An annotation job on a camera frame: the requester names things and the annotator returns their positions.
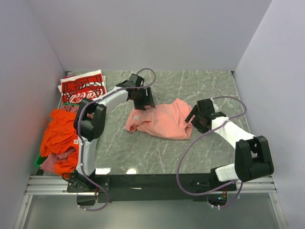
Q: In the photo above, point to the aluminium rail frame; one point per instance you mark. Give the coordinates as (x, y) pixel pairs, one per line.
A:
(53, 185)

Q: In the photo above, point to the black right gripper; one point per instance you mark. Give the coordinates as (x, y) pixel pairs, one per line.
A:
(195, 111)

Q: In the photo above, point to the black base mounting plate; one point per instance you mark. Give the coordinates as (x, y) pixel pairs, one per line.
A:
(139, 187)

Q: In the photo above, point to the folded red coca-cola t-shirt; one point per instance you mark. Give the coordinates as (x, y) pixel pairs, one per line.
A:
(74, 88)

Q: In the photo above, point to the orange t-shirt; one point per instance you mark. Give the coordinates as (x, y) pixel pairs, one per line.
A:
(59, 136)

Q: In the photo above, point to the pink t-shirt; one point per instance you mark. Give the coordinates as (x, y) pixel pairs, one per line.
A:
(164, 121)

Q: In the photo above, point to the mauve t-shirt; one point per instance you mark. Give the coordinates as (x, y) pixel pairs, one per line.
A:
(51, 162)

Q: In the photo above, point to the green plastic bin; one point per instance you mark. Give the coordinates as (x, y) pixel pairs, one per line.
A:
(39, 159)

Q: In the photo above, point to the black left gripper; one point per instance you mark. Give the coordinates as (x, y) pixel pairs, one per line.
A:
(147, 100)

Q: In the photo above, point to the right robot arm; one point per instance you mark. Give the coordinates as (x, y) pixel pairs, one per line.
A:
(253, 158)

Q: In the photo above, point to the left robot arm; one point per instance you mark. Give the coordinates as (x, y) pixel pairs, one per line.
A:
(90, 120)

